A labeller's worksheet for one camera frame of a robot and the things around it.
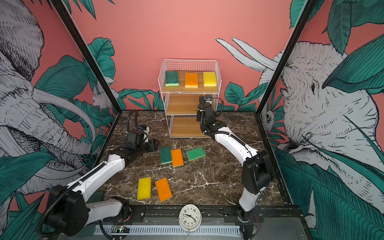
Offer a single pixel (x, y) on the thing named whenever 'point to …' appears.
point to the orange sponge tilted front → (163, 189)
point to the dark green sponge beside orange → (165, 153)
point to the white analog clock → (190, 218)
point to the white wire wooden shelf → (190, 111)
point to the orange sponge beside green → (177, 157)
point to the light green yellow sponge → (195, 153)
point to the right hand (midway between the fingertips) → (202, 106)
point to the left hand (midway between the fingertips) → (154, 139)
